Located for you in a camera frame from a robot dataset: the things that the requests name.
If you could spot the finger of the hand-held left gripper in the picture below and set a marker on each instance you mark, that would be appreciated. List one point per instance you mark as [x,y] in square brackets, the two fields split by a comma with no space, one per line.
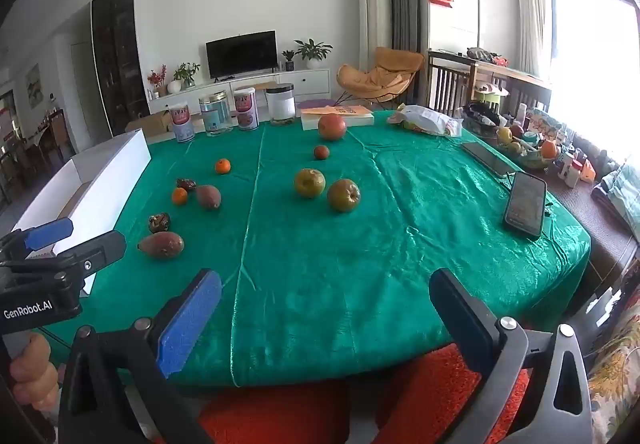
[100,249]
[47,230]

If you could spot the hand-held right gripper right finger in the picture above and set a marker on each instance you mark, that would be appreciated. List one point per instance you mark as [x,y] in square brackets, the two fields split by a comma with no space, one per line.
[462,324]

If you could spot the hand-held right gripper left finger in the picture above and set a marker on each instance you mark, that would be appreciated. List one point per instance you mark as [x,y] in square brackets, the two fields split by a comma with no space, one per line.
[187,324]

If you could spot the reddish-brown oval fruit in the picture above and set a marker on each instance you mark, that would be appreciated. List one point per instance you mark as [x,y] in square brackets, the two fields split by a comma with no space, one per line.
[208,197]
[161,244]

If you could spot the white cardboard box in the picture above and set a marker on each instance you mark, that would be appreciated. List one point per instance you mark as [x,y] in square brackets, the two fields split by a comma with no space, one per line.
[110,173]

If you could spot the small orange tangerine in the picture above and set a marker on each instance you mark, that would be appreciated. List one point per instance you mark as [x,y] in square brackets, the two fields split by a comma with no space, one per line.
[179,196]
[223,166]

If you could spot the green-brown apple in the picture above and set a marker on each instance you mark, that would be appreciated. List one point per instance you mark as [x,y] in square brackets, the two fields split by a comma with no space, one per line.
[309,183]
[343,195]

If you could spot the small red fruit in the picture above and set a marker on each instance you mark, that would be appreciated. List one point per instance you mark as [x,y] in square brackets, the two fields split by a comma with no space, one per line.
[321,152]

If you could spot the large red apple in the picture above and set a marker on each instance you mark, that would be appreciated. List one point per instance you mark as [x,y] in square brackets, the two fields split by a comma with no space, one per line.
[332,126]

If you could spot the person's left hand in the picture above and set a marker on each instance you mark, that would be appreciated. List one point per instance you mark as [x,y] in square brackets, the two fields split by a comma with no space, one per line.
[35,374]

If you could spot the red fuzzy cloth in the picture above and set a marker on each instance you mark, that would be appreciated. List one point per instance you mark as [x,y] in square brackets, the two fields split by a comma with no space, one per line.
[275,419]
[430,394]

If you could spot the green tablecloth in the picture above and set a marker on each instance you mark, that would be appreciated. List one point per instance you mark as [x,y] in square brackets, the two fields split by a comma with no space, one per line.
[350,249]

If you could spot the black smartphone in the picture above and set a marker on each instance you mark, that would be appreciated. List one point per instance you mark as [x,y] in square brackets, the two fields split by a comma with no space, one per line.
[525,204]

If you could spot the brown cardboard carton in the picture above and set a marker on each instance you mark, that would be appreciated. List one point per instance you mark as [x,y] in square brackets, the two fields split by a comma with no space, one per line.
[150,122]

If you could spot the pink label tin can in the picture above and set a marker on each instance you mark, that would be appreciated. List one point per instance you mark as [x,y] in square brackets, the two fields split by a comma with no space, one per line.
[246,109]
[181,122]

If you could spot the floral patterned sofa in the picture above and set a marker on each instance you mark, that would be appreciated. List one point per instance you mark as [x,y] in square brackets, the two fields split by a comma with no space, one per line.
[617,374]

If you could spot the glass jar silver lid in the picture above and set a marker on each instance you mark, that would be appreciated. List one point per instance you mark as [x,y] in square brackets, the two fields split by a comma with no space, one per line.
[216,113]

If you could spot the red flower arrangement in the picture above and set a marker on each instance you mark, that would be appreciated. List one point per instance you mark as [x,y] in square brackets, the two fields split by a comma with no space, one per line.
[157,78]

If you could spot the dark glass display cabinet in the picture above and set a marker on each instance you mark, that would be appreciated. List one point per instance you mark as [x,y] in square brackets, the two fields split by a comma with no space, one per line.
[117,58]

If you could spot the basket of assorted fruit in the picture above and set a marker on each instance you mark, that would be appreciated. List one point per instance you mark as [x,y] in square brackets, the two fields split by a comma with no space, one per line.
[527,146]

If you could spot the leafy plant in vase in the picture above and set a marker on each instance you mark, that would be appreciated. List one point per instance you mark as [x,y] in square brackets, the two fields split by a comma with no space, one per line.
[186,73]

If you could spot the white plastic bag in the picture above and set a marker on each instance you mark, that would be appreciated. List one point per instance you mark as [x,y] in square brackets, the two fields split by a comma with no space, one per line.
[430,119]

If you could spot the clear jar black lid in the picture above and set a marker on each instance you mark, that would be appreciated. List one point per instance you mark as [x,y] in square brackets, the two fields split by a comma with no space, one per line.
[280,104]

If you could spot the flat yellow white box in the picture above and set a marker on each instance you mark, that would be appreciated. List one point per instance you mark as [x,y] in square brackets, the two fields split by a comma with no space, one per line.
[355,116]

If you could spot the wooden slatted bench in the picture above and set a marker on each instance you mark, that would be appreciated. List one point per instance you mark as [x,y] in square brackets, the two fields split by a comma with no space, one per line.
[450,83]

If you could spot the black television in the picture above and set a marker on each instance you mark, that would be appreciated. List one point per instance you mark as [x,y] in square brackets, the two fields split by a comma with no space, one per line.
[242,53]

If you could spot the orange lounge chair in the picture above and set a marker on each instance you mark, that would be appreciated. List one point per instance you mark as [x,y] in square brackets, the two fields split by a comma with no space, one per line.
[385,68]

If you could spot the small potted plant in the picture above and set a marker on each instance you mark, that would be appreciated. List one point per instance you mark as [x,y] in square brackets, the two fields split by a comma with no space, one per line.
[288,59]

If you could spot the white television cabinet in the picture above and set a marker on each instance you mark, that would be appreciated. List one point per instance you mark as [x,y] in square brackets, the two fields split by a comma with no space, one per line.
[310,82]

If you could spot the large potted green plant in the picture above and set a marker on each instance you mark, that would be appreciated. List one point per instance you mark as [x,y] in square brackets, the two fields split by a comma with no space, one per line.
[312,51]

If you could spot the covered standing air conditioner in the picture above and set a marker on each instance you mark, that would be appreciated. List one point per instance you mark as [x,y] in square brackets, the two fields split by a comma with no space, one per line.
[374,18]

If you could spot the white curtain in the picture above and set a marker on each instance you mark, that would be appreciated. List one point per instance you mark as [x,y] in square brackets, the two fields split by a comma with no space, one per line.
[532,13]

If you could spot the framed wall picture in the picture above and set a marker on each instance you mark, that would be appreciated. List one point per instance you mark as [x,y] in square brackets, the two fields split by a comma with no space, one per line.
[33,86]

